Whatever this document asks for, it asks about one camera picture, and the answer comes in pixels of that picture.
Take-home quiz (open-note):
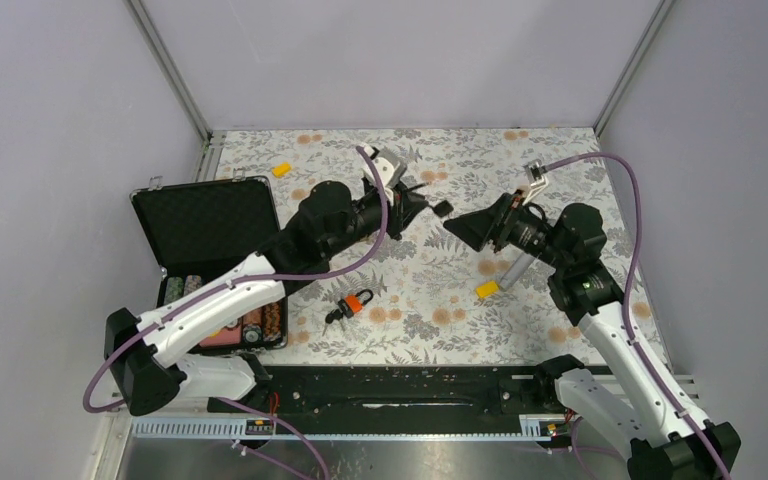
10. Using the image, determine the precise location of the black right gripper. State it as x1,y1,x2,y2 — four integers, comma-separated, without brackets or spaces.
443,189,570,271

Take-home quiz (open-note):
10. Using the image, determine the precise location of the black cord with fob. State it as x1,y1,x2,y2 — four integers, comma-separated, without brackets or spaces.
410,184,456,221

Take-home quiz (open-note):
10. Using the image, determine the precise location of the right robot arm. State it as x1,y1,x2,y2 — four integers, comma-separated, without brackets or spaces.
443,192,741,479

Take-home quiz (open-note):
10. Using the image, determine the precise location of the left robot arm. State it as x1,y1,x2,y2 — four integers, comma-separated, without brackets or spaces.
102,181,429,416

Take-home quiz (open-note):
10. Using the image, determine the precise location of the grey marker yellow cap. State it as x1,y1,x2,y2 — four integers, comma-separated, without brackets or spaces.
475,253,536,299

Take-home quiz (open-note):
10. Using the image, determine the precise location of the floral table cloth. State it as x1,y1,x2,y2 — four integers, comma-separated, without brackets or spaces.
216,128,633,365

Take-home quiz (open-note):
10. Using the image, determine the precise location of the small orange black padlock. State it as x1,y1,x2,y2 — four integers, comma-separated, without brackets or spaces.
322,289,374,336

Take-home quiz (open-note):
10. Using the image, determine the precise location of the yellow block near case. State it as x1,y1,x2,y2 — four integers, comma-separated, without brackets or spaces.
272,162,292,178

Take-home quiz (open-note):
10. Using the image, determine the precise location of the black poker chip case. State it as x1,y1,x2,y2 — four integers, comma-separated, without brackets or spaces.
130,174,290,351

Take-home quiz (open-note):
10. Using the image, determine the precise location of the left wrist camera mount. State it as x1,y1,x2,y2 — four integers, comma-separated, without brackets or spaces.
360,143,408,205

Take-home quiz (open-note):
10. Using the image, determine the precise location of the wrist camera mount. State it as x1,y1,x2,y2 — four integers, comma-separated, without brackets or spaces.
360,143,408,205
519,160,549,203

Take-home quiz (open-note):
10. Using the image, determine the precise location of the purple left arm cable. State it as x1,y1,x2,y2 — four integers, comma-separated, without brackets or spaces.
82,145,392,415

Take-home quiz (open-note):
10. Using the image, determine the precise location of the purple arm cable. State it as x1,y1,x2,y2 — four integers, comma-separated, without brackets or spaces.
542,152,733,480
82,145,392,415

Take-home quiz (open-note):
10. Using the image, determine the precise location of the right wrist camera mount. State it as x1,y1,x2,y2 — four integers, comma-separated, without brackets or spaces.
519,160,549,203

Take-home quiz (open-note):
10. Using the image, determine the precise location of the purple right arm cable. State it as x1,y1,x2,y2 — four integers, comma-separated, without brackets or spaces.
542,152,733,480

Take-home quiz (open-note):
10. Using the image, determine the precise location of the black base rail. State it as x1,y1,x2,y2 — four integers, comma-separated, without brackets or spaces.
208,362,650,442

